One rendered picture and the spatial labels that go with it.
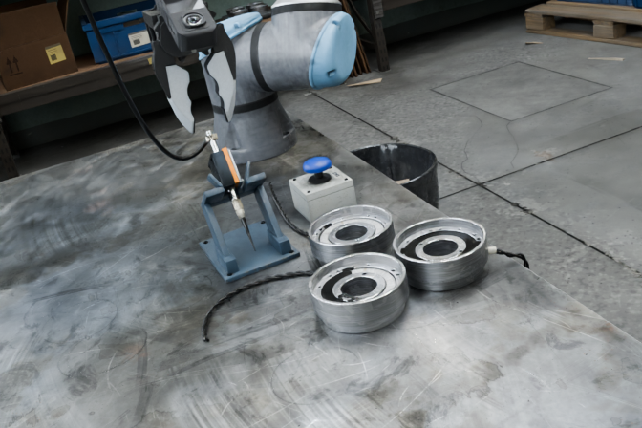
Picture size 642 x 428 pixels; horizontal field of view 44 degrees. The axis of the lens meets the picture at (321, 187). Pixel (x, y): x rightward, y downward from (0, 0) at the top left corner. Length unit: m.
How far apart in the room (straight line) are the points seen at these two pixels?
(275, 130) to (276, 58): 0.14
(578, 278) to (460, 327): 1.61
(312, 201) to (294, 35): 0.31
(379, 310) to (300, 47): 0.56
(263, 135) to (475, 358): 0.69
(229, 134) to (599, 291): 1.32
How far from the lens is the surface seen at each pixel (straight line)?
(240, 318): 0.90
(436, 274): 0.86
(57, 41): 4.29
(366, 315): 0.81
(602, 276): 2.41
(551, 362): 0.76
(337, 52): 1.25
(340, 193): 1.07
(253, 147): 1.34
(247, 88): 1.32
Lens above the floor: 1.26
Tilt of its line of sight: 23 degrees down
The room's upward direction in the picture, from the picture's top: 12 degrees counter-clockwise
